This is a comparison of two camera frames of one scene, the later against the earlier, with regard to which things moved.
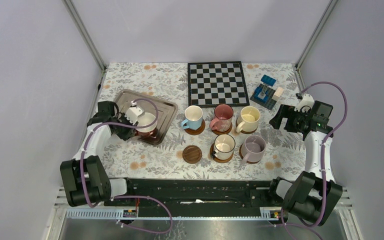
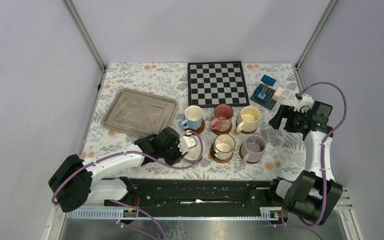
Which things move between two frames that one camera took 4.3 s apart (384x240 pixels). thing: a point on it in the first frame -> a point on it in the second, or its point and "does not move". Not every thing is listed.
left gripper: (129, 133) -> (179, 155)
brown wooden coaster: (247, 132) does not move
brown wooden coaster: (195, 132) does not move
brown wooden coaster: (212, 148) does not move
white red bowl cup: (147, 119) -> (194, 152)
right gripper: (285, 111) does not move
